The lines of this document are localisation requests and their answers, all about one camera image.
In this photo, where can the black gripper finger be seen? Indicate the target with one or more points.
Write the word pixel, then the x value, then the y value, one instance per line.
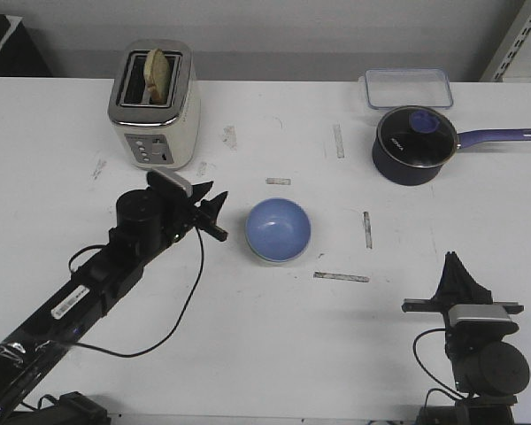
pixel 457 286
pixel 207 210

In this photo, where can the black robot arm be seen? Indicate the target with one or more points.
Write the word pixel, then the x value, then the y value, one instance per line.
pixel 488 373
pixel 149 221

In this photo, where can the black box background left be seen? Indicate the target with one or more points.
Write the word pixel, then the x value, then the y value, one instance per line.
pixel 19 56

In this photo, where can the glass pot lid blue knob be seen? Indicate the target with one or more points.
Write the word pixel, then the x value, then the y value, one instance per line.
pixel 417 136

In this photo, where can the blue bowl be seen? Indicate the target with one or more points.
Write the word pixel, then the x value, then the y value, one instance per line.
pixel 278 230

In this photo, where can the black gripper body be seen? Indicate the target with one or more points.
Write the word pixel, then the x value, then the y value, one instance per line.
pixel 469 326
pixel 180 216

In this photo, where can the dark blue saucepan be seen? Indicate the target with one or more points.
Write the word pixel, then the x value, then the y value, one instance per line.
pixel 413 176

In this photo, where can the cream and steel toaster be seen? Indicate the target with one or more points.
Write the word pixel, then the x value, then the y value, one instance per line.
pixel 156 134

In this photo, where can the green bowl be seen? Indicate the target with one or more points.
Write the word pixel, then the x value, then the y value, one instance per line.
pixel 265 260

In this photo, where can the slice of toast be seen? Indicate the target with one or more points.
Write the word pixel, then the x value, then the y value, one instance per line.
pixel 157 76

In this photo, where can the clear plastic food container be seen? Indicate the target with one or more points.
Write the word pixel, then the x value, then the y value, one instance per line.
pixel 387 88

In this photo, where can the white metal shelf upright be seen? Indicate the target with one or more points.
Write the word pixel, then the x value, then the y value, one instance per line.
pixel 511 61

